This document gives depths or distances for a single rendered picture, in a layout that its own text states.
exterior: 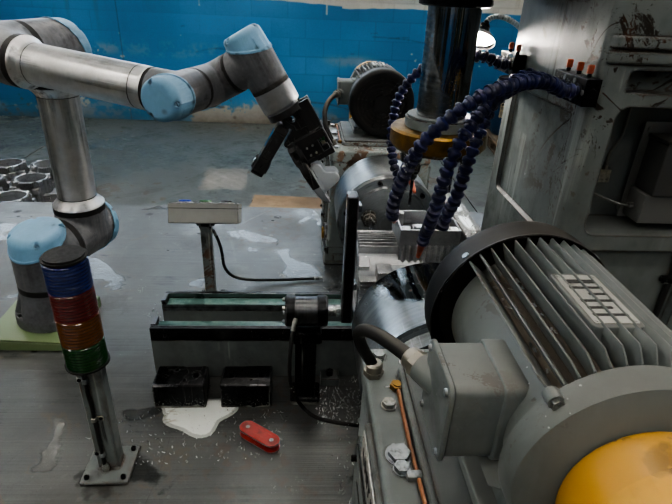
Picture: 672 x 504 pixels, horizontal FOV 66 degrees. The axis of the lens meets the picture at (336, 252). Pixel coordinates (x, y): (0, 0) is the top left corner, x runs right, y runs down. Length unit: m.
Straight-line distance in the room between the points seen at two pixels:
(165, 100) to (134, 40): 5.85
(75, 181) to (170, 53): 5.39
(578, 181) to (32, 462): 1.04
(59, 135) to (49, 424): 0.60
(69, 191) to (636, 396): 1.20
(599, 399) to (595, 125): 0.60
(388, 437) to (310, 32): 6.04
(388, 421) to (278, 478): 0.44
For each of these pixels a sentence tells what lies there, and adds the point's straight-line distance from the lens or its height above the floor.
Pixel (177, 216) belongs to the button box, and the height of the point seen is 1.05.
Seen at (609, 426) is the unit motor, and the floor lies 1.33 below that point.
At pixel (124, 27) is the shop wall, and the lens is 6.77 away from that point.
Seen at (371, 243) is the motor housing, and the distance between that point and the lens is 1.04.
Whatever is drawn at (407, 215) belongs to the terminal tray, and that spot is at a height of 1.13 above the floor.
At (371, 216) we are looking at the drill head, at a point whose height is 1.07.
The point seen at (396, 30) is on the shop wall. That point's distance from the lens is 6.50.
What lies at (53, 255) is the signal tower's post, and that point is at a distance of 0.80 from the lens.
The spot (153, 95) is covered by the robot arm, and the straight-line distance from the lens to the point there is 0.92.
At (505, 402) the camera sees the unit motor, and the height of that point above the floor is 1.30.
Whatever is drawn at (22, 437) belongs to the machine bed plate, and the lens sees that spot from 1.16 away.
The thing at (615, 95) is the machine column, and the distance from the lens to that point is 0.91.
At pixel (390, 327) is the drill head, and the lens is 0.75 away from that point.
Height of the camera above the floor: 1.56
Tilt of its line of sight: 27 degrees down
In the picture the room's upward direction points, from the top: 3 degrees clockwise
